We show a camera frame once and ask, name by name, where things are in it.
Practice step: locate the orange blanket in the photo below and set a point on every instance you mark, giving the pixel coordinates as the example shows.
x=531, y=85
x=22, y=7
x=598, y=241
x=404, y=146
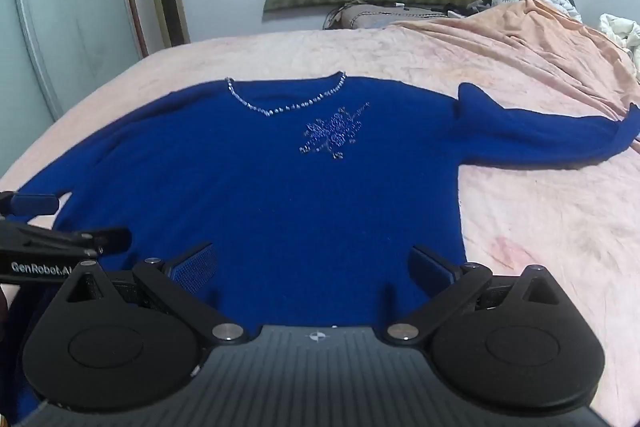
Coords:
x=550, y=42

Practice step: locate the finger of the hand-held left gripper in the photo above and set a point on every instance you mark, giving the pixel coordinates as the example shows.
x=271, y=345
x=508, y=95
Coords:
x=75, y=241
x=30, y=205

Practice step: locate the frosted flower-decal wardrobe door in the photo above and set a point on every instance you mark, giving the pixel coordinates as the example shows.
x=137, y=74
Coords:
x=75, y=7

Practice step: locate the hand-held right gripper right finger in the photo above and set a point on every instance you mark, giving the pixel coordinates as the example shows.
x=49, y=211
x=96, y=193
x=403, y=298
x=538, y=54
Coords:
x=425, y=264

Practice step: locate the white crumpled cloth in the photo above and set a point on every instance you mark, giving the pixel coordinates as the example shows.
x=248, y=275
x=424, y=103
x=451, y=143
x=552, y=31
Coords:
x=620, y=32

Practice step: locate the brown patterned pillow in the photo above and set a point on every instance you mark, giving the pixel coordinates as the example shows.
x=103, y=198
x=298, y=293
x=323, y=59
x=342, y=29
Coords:
x=370, y=14

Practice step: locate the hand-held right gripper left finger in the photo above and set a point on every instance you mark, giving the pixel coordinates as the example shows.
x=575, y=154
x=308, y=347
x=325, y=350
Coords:
x=192, y=268

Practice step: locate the blue beaded sweater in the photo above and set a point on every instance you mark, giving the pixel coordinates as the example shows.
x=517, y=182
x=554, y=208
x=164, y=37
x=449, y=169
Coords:
x=280, y=207

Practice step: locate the black garment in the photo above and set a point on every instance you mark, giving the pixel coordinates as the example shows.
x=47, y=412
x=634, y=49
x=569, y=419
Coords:
x=472, y=7

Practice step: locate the pink floral bed sheet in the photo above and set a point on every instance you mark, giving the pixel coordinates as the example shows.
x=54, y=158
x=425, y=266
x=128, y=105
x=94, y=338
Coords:
x=540, y=227

